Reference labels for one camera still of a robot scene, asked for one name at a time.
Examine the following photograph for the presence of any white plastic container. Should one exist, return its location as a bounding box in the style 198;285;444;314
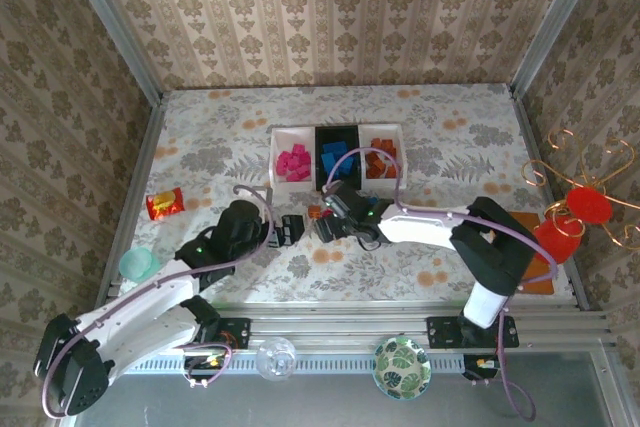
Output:
269;126;317;193
358;121;409;191

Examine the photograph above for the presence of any red snack bag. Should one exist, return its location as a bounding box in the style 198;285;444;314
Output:
145;186;186;222

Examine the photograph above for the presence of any translucent green plastic cup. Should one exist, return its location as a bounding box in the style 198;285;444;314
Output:
118;246;160;282

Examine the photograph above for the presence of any black plastic container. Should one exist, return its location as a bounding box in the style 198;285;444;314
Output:
313;124;362;193

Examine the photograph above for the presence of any small black control board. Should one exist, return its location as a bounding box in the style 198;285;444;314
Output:
462;354;501;381
182;345;234;379

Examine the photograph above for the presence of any clear glass bowl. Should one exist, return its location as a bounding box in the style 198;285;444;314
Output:
255;337;297;382

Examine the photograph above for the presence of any floral patterned tablecloth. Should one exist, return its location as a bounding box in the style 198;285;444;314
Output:
107;82;576;306

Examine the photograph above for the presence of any green leaf pattern bowl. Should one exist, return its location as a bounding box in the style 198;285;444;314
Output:
373;336;432;401

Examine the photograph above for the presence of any orange wooden board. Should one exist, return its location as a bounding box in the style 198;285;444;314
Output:
505;210;556;296

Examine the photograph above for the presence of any round red ball ornament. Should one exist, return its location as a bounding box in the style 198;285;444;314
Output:
532;218;584;265

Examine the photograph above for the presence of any flat red disc ornament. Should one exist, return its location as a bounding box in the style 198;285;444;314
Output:
566;186;614;223

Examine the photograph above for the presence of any purple camera cable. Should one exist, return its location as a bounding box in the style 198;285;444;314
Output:
322;146;559;422
42;184;276;421

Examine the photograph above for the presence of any wide aluminium extrusion rail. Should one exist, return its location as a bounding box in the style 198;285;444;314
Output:
97;300;614;349

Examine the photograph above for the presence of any aluminium side rail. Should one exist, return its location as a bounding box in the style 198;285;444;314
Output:
95;99;169;304
510;94;591;311

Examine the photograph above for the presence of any slotted grey cable duct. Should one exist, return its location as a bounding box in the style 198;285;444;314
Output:
127;350;469;374

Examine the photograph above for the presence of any aluminium frame post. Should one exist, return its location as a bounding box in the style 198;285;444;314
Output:
55;0;165;104
509;0;609;96

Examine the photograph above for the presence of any gold wire decoration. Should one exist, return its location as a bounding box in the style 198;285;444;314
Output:
521;127;640;251

